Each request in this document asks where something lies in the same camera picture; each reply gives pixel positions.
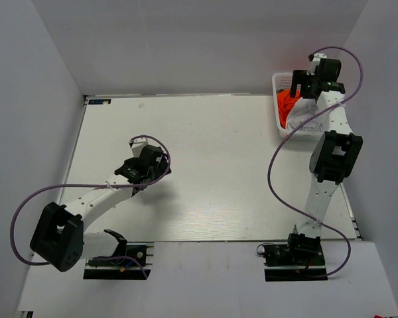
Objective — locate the orange t shirt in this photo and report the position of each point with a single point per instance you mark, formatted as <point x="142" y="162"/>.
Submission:
<point x="285" y="104"/>

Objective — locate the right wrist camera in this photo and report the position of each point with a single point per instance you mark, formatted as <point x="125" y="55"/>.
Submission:
<point x="314" y="60"/>

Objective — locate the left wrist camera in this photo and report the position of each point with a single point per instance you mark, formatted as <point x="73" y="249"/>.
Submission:
<point x="137" y="144"/>

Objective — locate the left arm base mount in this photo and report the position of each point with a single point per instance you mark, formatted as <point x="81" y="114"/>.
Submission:
<point x="136" y="265"/>

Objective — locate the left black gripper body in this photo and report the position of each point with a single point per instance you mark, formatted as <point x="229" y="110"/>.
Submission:
<point x="159" y="171"/>

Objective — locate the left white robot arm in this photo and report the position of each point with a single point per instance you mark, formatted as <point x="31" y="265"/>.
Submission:
<point x="62" y="237"/>

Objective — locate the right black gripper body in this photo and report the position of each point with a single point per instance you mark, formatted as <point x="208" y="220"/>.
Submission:
<point x="312" y="79"/>

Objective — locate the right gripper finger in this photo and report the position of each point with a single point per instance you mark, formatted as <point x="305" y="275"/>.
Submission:
<point x="307" y="91"/>
<point x="298" y="81"/>

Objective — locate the white plastic basket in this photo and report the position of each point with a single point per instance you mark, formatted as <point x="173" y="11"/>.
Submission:
<point x="283" y="81"/>

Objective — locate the white t shirt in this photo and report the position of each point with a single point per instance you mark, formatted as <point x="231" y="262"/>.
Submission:
<point x="302" y="111"/>

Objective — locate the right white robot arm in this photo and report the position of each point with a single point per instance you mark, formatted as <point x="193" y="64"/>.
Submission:
<point x="335" y="154"/>

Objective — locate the blue black table label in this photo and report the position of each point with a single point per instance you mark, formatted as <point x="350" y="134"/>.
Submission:
<point x="99" y="101"/>

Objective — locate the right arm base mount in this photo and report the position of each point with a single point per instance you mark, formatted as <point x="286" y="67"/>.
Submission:
<point x="281" y="265"/>

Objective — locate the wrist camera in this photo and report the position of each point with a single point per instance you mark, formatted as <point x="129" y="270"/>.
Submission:
<point x="314" y="60"/>
<point x="137" y="144"/>

